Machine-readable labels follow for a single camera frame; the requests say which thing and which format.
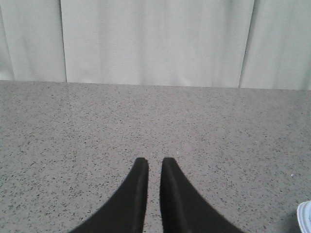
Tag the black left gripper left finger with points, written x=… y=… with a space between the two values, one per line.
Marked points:
x=125 y=211

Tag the light blue slipper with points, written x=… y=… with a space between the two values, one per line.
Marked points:
x=304 y=216

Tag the pale green curtain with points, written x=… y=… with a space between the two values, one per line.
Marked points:
x=220 y=43

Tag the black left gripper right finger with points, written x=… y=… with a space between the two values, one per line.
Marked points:
x=183 y=209

